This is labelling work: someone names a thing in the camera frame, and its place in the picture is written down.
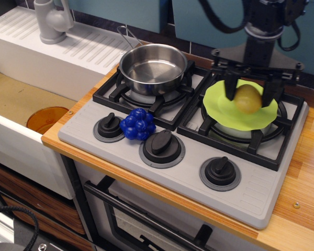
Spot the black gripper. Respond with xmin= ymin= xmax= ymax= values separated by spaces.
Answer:
xmin=212 ymin=39 xmax=305 ymax=108

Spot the yellow toy potato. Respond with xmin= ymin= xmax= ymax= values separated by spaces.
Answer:
xmin=233 ymin=84 xmax=262 ymax=114

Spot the blue toy blueberry cluster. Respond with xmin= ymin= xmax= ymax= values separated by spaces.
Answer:
xmin=120 ymin=108 xmax=156 ymax=141

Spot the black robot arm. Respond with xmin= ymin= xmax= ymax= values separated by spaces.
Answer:
xmin=212 ymin=1 xmax=307 ymax=107

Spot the green plastic plate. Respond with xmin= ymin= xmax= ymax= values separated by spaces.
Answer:
xmin=203 ymin=81 xmax=278 ymax=131

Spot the black right stove knob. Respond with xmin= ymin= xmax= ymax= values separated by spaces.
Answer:
xmin=199 ymin=156 xmax=241 ymax=192

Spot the black stove knob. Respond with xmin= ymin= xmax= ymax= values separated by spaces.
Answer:
xmin=93 ymin=112 xmax=125 ymax=143
xmin=199 ymin=156 xmax=241 ymax=192
xmin=139 ymin=130 xmax=186 ymax=169

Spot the small steel pot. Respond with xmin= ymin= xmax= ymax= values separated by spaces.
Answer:
xmin=119 ymin=40 xmax=187 ymax=96

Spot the grey toy stove top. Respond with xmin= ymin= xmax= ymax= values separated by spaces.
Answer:
xmin=58 ymin=61 xmax=310 ymax=230

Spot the black middle stove knob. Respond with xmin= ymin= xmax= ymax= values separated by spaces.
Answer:
xmin=139 ymin=130 xmax=186 ymax=169

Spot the black left stove knob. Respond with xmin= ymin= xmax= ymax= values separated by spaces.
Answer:
xmin=93 ymin=112 xmax=125 ymax=143

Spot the black right burner grate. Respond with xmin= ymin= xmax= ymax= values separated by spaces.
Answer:
xmin=177 ymin=77 xmax=306 ymax=171

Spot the black burner grate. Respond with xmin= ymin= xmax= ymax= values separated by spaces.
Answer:
xmin=93 ymin=60 xmax=215 ymax=131
xmin=177 ymin=77 xmax=306 ymax=171

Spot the black left burner grate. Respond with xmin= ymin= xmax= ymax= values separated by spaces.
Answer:
xmin=93 ymin=60 xmax=215 ymax=131

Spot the toy oven door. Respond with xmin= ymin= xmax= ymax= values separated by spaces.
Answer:
xmin=83 ymin=175 xmax=218 ymax=251

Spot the grey toy faucet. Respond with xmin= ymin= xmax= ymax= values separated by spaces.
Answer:
xmin=33 ymin=0 xmax=74 ymax=44

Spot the orange plastic bowl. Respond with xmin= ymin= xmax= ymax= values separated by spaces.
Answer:
xmin=26 ymin=106 xmax=68 ymax=134

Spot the white toy sink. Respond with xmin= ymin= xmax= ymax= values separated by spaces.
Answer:
xmin=0 ymin=7 xmax=129 ymax=199

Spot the wooden drawer front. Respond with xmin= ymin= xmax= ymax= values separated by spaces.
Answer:
xmin=0 ymin=161 xmax=95 ymax=251

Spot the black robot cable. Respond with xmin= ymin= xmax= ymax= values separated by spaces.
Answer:
xmin=198 ymin=0 xmax=301 ymax=52

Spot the black braided cable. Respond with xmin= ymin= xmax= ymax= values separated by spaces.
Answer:
xmin=0 ymin=206 xmax=40 ymax=251

